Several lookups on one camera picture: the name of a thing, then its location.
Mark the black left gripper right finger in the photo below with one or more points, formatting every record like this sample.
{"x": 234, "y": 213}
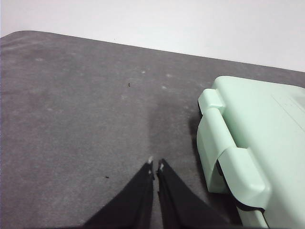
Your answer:
{"x": 178, "y": 205}

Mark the mint green breakfast maker base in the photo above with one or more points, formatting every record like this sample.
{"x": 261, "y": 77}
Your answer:
{"x": 207, "y": 155}

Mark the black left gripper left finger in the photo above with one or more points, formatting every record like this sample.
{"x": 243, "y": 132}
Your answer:
{"x": 133, "y": 205}

